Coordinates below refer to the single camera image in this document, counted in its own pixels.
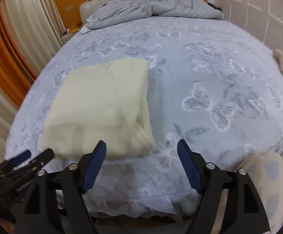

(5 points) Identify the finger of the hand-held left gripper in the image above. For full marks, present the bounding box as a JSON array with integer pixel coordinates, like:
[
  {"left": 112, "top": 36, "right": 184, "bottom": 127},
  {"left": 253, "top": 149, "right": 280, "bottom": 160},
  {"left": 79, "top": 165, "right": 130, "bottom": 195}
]
[
  {"left": 9, "top": 148, "right": 55, "bottom": 177},
  {"left": 0, "top": 150, "right": 32, "bottom": 173}
]

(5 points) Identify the grey duvet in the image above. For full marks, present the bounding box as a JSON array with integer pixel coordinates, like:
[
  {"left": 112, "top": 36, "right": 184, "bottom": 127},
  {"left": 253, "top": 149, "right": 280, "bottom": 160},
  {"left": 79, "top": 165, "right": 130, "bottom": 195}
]
[{"left": 85, "top": 0, "right": 226, "bottom": 31}]

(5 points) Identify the butterfly print bedspread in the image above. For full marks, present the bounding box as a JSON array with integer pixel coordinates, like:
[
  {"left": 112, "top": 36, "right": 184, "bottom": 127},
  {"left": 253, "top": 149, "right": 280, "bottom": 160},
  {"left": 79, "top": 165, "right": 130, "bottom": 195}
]
[{"left": 4, "top": 17, "right": 283, "bottom": 218}]

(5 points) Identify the beige bedside table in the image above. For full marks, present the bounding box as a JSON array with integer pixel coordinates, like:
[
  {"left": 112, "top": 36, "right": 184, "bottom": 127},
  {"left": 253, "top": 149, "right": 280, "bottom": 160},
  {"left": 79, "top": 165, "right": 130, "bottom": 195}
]
[{"left": 60, "top": 24, "right": 84, "bottom": 45}]

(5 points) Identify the orange curtain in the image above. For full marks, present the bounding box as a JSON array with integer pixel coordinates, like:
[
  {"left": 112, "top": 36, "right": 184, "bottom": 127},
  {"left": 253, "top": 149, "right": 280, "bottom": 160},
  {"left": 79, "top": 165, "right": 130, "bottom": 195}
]
[{"left": 0, "top": 11, "right": 38, "bottom": 108}]

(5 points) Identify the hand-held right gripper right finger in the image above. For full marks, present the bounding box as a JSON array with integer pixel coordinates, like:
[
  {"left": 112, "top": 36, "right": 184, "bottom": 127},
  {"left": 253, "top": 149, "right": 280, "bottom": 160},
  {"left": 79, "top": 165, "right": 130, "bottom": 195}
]
[{"left": 177, "top": 139, "right": 271, "bottom": 234}]

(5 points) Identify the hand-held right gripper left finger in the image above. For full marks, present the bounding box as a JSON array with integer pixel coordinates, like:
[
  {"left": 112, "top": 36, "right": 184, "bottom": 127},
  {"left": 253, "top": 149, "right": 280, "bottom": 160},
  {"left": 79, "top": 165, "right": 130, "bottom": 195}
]
[{"left": 14, "top": 140, "right": 107, "bottom": 234}]

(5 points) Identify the white panelled wardrobe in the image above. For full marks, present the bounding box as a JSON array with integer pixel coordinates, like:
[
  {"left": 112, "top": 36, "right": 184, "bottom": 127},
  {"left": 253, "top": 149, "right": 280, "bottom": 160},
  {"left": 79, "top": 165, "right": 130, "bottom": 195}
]
[{"left": 213, "top": 0, "right": 283, "bottom": 54}]

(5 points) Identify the cream knit cardigan sweater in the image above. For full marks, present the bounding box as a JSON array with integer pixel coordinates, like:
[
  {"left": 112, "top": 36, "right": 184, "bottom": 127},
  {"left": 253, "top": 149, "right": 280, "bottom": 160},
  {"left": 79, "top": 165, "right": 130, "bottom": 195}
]
[{"left": 40, "top": 58, "right": 156, "bottom": 161}]

